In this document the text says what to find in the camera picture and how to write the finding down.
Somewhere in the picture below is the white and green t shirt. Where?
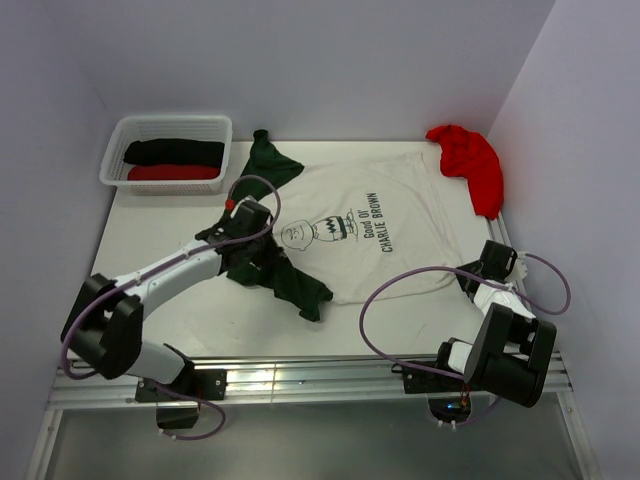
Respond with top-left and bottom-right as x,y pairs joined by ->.
227,130 -> 462,322

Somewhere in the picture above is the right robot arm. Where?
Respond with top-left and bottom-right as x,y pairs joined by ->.
432,240 -> 557,408

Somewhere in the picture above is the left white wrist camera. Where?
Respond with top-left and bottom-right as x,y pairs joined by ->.
224,198 -> 251,218

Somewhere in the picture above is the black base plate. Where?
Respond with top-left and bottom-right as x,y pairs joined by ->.
135,369 -> 227,403
391,363 -> 441,395

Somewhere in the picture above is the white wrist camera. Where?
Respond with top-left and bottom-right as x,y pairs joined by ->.
511,251 -> 528,280
224,198 -> 251,218

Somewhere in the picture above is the crumpled red t shirt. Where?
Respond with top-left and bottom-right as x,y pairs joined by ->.
425,125 -> 504,220

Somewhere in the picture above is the white plastic basket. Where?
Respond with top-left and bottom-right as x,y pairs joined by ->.
99,115 -> 232,195

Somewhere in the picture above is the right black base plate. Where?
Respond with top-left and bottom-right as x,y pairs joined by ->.
391,363 -> 441,395

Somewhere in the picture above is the rolled red t shirt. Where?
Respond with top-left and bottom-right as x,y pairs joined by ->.
127,164 -> 221,181

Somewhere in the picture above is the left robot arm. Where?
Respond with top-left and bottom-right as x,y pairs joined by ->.
61,198 -> 277,399

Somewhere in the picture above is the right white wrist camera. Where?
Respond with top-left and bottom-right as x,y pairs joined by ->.
511,251 -> 528,280

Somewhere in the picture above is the aluminium frame rail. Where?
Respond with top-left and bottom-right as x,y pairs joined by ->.
24,214 -> 601,480

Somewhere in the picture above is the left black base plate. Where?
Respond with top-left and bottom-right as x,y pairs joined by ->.
135,369 -> 227,403

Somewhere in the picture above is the rolled black t shirt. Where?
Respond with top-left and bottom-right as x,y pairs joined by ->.
123,139 -> 225,167

